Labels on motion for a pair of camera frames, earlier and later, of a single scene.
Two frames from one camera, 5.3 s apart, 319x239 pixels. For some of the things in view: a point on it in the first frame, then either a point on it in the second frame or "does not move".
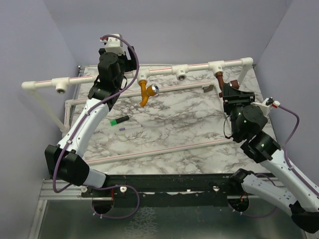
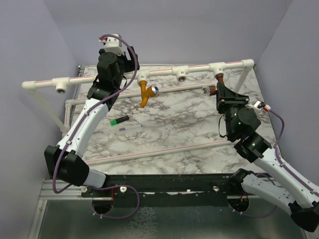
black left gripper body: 127,65 does not move
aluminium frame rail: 73,192 does not move
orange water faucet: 152,90 does not move
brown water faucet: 234,83 → 213,89
